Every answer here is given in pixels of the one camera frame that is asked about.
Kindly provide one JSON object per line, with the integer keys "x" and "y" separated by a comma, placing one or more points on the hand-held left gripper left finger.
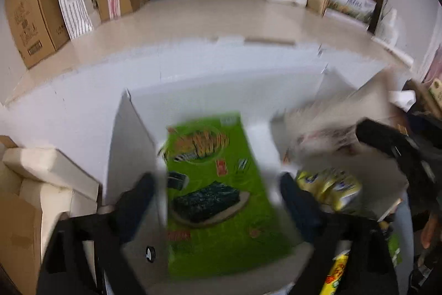
{"x": 134, "y": 208}

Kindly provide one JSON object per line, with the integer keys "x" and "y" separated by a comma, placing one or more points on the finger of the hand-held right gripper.
{"x": 380, "y": 137}

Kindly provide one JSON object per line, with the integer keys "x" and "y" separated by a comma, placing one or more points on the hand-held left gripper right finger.
{"x": 298, "y": 208}

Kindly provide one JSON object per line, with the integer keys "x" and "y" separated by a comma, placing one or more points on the beige snack packet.
{"x": 345, "y": 115}

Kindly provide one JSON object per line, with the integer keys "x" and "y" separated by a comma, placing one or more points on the green seaweed snack packet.
{"x": 214, "y": 150}

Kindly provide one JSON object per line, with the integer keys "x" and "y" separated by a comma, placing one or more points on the white cardboard box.
{"x": 207, "y": 94}

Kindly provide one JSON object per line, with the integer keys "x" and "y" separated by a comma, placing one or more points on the yellow red snack packet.
{"x": 335, "y": 276}

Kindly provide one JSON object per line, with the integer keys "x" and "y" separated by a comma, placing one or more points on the cream sofa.
{"x": 34, "y": 174}

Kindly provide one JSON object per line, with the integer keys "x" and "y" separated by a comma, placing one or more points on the brown cardboard sheet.
{"x": 17, "y": 239}

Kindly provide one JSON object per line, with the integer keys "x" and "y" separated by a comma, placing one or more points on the long printed box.
{"x": 348, "y": 1}

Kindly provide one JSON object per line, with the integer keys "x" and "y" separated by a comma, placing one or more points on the brown cardboard piece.
{"x": 7, "y": 141}

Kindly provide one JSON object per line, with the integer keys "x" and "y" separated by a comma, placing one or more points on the large brown cardboard box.
{"x": 31, "y": 11}

